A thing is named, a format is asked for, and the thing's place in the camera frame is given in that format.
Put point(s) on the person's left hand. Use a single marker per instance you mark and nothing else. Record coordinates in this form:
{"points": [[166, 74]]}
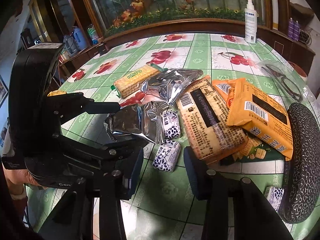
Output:
{"points": [[16, 179]]}

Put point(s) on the large orange snack pack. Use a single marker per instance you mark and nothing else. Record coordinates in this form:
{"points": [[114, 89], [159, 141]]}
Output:
{"points": [[262, 116]]}

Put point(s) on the wooden cabinet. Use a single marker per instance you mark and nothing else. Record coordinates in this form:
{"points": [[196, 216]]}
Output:
{"points": [[68, 67]]}

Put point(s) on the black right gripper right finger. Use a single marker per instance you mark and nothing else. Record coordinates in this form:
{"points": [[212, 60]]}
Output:
{"points": [[196, 170]]}

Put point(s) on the green cracker box pack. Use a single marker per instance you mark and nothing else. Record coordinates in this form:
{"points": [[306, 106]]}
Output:
{"points": [[255, 151]]}

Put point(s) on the glasses in clear bag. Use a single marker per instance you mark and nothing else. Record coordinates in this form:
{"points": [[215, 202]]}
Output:
{"points": [[288, 80]]}

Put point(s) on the silver foil snack bag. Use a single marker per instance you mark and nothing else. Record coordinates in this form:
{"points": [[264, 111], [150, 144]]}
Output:
{"points": [[143, 121]]}

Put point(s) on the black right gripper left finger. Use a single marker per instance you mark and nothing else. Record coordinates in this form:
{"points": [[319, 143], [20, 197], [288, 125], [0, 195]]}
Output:
{"points": [[131, 168]]}

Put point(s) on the green fruit pattern tablecloth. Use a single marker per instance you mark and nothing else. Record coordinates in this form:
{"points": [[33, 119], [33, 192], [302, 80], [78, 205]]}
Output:
{"points": [[164, 206]]}

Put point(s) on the beige cracker pack barcode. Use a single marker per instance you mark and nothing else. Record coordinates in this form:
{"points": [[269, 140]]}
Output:
{"points": [[204, 116]]}

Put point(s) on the white spray bottle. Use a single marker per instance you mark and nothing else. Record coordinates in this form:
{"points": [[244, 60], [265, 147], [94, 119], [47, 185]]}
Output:
{"points": [[251, 23]]}

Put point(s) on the black patterned glasses case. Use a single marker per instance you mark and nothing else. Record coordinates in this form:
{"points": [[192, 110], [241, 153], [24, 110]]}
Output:
{"points": [[301, 173]]}

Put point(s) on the grey kettle jug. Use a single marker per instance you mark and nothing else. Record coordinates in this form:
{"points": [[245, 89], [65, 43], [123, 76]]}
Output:
{"points": [[70, 45]]}

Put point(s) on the small orange snack packet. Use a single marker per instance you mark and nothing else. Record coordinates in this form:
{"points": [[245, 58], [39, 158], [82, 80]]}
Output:
{"points": [[225, 89]]}

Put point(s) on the blue thermos jug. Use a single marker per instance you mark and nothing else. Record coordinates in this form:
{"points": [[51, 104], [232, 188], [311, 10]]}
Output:
{"points": [[79, 38]]}

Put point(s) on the green yellow cracker pack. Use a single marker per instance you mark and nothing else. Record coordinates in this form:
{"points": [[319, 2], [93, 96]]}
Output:
{"points": [[132, 81]]}

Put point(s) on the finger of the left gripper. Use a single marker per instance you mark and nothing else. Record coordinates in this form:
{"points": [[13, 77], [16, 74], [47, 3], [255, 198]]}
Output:
{"points": [[102, 107]]}

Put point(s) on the blue white candy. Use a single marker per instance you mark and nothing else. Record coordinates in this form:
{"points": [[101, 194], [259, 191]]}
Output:
{"points": [[171, 125], [274, 196], [167, 156]]}

